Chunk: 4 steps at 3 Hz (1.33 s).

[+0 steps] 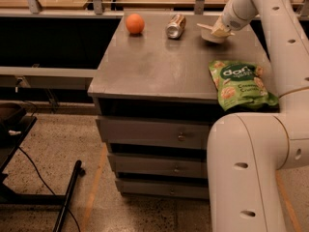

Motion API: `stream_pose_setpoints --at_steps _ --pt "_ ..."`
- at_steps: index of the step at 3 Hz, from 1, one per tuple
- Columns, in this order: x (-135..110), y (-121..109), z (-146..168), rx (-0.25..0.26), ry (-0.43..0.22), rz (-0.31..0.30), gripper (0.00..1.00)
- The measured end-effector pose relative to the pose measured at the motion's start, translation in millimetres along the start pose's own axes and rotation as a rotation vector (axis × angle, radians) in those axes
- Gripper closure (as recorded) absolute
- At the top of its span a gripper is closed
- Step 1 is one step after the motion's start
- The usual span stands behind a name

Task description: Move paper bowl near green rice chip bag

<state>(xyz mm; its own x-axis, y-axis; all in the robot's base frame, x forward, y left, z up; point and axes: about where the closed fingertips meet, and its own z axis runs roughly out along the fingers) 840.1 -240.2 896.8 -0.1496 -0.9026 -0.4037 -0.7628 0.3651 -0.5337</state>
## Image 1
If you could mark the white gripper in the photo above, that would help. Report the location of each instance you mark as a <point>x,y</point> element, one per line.
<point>231,20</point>

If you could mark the white paper bowl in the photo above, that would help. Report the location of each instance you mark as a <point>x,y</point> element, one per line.
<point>207,36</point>

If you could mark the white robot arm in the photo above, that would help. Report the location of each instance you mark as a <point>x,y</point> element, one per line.
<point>245,150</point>

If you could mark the green rice chip bag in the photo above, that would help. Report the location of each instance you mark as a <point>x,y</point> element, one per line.
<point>240,84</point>

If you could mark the silver soda can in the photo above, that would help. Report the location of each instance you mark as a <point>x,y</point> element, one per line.
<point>175,26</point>

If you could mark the orange fruit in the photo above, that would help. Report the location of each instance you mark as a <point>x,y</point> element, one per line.
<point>135,23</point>

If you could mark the grey drawer cabinet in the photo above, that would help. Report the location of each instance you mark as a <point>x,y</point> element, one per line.
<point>156,103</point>

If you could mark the black stand base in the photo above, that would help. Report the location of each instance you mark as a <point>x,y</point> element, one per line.
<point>46,163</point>

